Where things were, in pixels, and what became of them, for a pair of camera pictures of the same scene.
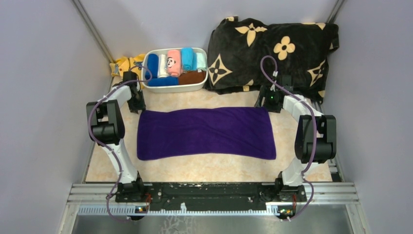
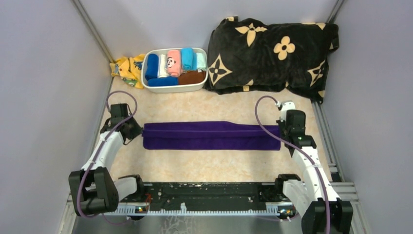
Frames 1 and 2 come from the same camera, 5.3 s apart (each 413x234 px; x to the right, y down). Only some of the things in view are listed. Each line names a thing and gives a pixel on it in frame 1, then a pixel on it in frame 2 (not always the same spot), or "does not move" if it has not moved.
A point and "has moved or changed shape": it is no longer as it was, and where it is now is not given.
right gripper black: x=264 y=92 to x=281 y=122
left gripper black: x=141 y=106 to x=137 y=131
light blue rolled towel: x=189 y=59 does not move
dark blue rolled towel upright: x=152 y=65 does not move
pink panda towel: x=174 y=62 does not move
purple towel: x=239 y=132 has moved or changed shape
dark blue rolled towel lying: x=163 y=81 does not move
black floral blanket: x=235 y=49 does not move
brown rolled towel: x=192 y=77 does not move
